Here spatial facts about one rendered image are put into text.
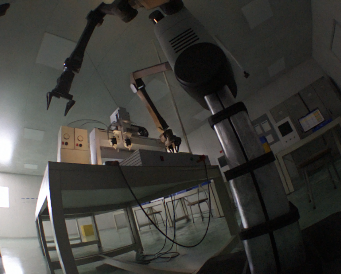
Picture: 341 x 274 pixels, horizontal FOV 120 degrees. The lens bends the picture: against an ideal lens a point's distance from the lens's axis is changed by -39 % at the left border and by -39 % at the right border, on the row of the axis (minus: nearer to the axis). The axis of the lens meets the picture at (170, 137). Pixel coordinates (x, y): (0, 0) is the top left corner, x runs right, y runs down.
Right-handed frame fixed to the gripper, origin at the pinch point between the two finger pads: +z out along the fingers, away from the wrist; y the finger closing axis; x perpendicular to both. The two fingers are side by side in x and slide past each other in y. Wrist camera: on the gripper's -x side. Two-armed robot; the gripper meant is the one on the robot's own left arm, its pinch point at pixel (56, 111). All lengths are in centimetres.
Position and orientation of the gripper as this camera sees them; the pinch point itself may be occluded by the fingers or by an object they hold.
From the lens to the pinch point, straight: 81.0
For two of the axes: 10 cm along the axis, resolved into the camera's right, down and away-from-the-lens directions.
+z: -1.8, 9.7, -1.4
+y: -5.1, -2.1, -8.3
